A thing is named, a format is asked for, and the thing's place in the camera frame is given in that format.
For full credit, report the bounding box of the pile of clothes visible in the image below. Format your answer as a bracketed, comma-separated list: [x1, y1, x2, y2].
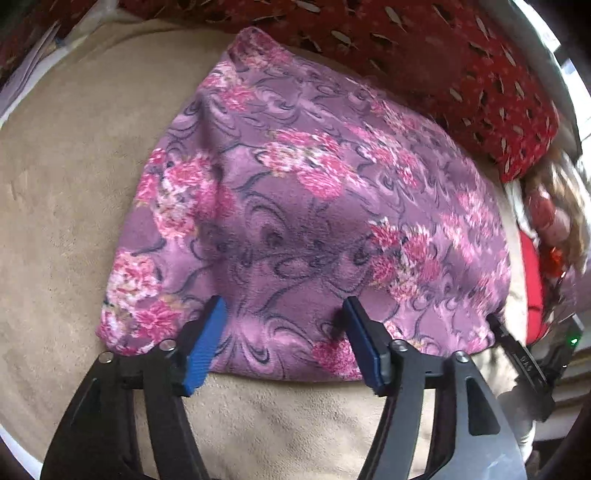
[504, 147, 590, 276]

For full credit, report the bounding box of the red cloth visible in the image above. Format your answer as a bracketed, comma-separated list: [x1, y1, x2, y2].
[520, 231, 548, 345]

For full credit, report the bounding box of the red patterned pillow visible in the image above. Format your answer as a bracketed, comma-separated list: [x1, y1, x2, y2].
[0, 0, 561, 183]

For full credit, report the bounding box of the beige fleece blanket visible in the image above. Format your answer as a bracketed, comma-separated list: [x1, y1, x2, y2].
[0, 20, 528, 480]

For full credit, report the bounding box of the purple floral fleece garment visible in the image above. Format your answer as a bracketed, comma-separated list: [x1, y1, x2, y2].
[97, 28, 511, 382]

